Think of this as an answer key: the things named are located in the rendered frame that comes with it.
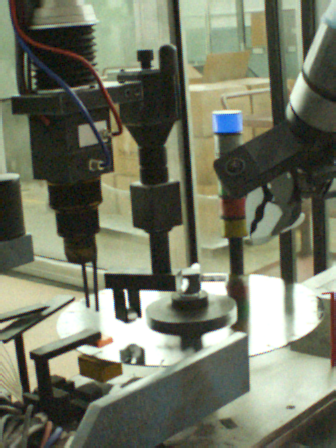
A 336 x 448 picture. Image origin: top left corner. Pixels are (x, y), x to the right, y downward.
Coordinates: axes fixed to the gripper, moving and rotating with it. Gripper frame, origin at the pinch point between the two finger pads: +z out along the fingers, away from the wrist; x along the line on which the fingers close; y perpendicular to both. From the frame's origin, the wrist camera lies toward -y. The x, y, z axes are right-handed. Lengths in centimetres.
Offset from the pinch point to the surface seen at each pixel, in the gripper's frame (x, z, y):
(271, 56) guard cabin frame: 37.6, 5.0, 30.1
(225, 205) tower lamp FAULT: 17.1, 15.7, 11.6
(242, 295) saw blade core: -2.3, 9.1, 0.5
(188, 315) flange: -4.9, 5.4, -10.2
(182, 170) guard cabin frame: 41, 35, 23
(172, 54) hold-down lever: 8.9, -22.9, -12.8
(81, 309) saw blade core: 5.3, 14.4, -17.8
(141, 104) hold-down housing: 7.6, -17.5, -15.8
